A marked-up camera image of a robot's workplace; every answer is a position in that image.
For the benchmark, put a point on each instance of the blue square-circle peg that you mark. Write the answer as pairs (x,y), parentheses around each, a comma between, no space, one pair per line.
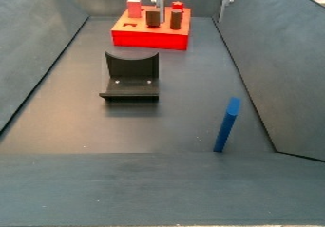
(227,123)

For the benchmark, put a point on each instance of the red shape-sorting board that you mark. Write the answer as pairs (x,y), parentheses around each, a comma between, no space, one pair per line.
(131,33)

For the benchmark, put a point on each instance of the red star-shaped peg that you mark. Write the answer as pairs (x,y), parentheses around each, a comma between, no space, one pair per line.
(176,5)

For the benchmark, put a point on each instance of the dark brown heart-shaped peg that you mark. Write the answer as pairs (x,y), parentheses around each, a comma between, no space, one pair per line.
(152,18)

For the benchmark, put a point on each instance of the pink rectangular block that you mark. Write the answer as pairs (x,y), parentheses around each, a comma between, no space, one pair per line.
(133,8)

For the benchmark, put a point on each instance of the dark brown hexagonal peg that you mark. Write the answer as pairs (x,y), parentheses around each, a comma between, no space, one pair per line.
(175,19)

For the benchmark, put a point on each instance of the black curved holder stand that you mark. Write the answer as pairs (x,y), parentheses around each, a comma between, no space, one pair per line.
(133,77)

